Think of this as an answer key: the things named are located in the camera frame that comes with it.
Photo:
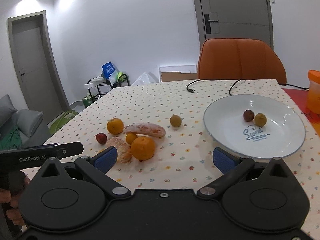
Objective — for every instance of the grey sofa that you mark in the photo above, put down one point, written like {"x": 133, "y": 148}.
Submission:
{"x": 21, "y": 128}

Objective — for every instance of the floral tablecloth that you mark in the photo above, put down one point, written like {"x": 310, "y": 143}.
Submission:
{"x": 183, "y": 158}

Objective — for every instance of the blue plastic bag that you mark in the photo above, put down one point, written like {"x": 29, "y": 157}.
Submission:
{"x": 109, "y": 71}

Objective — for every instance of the red orange table mat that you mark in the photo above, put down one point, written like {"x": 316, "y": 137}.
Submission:
{"x": 300, "y": 97}

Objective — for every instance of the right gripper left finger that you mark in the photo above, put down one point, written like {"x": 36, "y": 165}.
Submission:
{"x": 94, "y": 170}

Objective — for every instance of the grey main door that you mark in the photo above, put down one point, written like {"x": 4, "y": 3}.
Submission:
{"x": 234, "y": 19}

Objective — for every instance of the red plum left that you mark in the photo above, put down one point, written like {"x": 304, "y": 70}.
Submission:
{"x": 101, "y": 138}

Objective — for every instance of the white ceramic plate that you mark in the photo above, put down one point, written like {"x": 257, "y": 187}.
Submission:
{"x": 283, "y": 134}

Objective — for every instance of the peeled pomelo segment pale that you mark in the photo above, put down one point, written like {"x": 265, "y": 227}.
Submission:
{"x": 123, "y": 149}

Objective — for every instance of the large orange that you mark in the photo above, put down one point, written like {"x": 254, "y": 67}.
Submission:
{"x": 143, "y": 148}

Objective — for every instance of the black shoe rack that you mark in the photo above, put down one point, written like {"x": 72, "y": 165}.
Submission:
{"x": 100, "y": 86}

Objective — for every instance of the green shopping bag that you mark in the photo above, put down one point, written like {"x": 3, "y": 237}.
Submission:
{"x": 87, "y": 101}

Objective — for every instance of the grey side door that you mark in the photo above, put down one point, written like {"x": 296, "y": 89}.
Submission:
{"x": 35, "y": 66}

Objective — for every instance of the cardboard sheet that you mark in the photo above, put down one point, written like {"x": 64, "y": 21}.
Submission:
{"x": 177, "y": 76}

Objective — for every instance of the brown longan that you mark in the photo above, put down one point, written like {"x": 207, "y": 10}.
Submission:
{"x": 260, "y": 120}
{"x": 175, "y": 121}

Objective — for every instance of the red plum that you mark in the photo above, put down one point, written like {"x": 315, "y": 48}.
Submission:
{"x": 248, "y": 115}
{"x": 101, "y": 138}

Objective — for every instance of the orange leather chair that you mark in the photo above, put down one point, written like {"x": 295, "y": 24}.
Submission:
{"x": 239, "y": 58}

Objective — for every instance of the white plastic bag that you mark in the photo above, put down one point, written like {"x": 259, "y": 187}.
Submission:
{"x": 145, "y": 79}

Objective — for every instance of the red plum front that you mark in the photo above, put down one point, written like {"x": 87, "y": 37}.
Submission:
{"x": 248, "y": 115}

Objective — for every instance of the white framed board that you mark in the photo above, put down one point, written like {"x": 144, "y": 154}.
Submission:
{"x": 182, "y": 68}

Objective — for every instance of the medium orange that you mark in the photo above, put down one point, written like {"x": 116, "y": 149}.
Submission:
{"x": 115, "y": 126}

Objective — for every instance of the person left hand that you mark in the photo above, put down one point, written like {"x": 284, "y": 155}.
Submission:
{"x": 13, "y": 214}

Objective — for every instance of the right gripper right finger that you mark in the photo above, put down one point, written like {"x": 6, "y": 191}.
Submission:
{"x": 233, "y": 170}

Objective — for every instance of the orange lidded plastic cup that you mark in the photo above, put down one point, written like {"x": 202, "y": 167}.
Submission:
{"x": 313, "y": 96}

